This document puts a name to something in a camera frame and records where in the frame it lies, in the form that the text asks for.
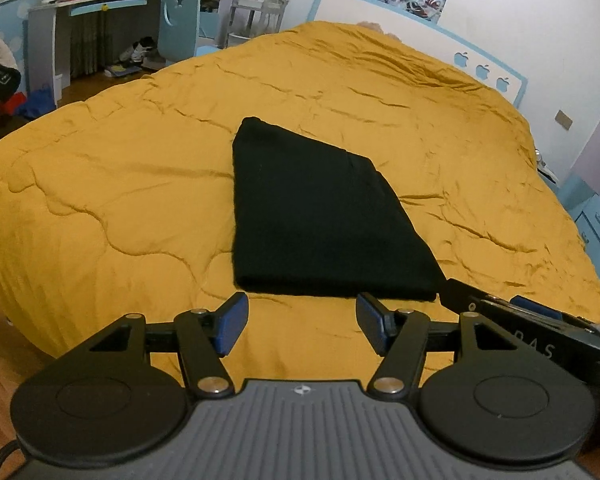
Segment white sneakers on floor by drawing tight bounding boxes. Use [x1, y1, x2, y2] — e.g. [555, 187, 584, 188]
[118, 36, 166, 70]

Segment blue bedside cabinet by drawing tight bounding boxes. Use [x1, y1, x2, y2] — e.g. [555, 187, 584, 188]
[558, 174, 600, 278]

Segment wall switch plate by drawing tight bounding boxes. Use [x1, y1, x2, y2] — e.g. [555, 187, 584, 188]
[555, 110, 573, 131]

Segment black garment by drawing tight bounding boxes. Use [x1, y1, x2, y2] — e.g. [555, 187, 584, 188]
[233, 117, 445, 301]

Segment white desk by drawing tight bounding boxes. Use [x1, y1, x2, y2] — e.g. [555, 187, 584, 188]
[26, 0, 230, 101]

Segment light blue chair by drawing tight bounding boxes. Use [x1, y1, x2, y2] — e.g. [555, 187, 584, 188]
[158, 0, 200, 63]

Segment white blue headboard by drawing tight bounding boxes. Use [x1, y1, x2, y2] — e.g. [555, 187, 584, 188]
[306, 0, 528, 107]

